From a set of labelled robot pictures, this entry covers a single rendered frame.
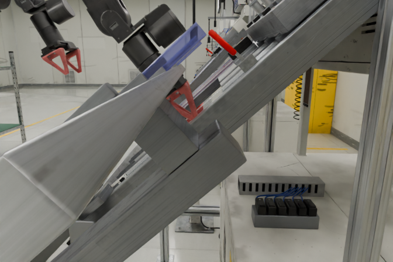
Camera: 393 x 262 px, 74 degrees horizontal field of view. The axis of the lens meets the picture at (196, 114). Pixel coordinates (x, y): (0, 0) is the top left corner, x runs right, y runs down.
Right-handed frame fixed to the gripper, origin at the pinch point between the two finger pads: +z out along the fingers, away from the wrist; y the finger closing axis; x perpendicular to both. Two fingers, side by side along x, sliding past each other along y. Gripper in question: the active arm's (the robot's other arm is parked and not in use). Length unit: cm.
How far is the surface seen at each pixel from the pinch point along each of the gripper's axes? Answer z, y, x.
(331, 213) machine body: 47.1, 12.2, -10.8
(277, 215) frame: 33.8, 5.1, 0.3
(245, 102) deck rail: 2.4, -10.1, -10.3
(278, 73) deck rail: 1.8, -10.1, -17.3
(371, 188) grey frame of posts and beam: 25.3, -14.2, -17.7
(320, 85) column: 116, 304, -105
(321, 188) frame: 45, 21, -13
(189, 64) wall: -29, 872, 56
